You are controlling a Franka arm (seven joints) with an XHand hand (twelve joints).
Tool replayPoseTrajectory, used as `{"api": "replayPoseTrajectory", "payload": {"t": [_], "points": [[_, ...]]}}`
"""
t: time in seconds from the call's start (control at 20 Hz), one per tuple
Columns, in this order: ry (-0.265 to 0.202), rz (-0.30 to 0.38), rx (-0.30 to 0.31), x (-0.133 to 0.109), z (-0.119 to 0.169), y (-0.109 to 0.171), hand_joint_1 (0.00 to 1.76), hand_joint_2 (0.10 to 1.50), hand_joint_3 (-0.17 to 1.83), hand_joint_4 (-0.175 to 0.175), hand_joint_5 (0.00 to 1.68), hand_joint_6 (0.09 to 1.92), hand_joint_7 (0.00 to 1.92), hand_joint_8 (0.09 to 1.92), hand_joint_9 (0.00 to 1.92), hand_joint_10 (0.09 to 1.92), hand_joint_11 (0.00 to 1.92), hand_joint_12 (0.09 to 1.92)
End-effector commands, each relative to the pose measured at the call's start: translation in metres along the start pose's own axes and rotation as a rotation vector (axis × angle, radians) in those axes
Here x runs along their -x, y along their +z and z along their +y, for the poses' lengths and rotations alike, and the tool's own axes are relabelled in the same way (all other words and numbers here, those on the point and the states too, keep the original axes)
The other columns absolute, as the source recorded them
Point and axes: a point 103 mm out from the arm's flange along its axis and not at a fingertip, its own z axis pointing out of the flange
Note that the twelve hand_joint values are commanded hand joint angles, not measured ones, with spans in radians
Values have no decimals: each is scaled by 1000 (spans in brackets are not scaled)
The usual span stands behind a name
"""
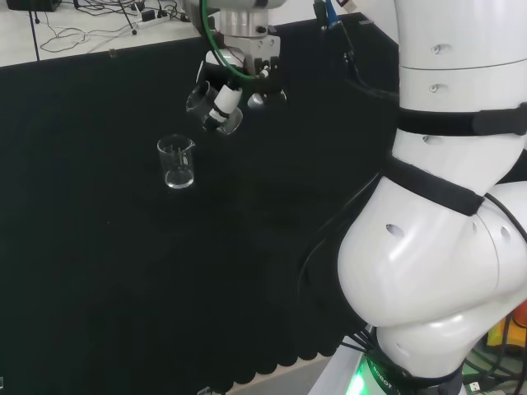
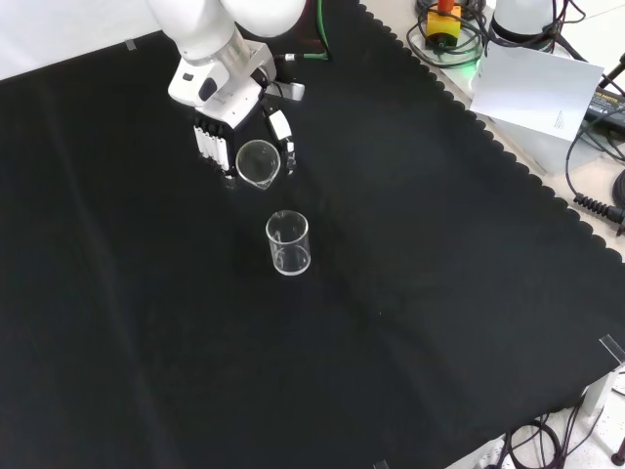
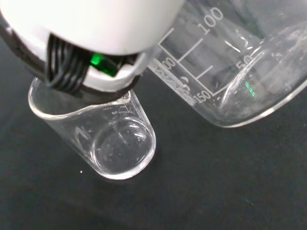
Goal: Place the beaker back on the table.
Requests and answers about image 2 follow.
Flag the small clear glass beaker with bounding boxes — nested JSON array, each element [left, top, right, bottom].
[[234, 139, 282, 192]]

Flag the green cable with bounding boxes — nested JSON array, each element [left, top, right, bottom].
[[282, 0, 335, 64]]

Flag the yellow emergency stop button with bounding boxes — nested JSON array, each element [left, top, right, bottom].
[[424, 0, 463, 50]]

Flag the black floor cables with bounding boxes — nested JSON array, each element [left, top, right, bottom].
[[492, 390, 625, 469]]

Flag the black table cloth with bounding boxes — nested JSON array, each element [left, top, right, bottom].
[[0, 0, 625, 469]]

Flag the large clear glass beaker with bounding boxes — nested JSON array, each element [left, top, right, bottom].
[[265, 209, 313, 277]]

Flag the black power adapter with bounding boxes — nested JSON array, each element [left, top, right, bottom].
[[583, 85, 625, 132]]

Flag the black coiled cable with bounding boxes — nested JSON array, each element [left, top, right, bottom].
[[405, 0, 489, 69]]

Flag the black ribbed cable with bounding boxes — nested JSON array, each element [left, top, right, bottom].
[[564, 114, 625, 225]]

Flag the pale white board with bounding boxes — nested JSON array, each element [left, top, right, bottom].
[[469, 40, 605, 143]]

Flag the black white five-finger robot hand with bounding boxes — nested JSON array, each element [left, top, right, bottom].
[[193, 41, 308, 191]]

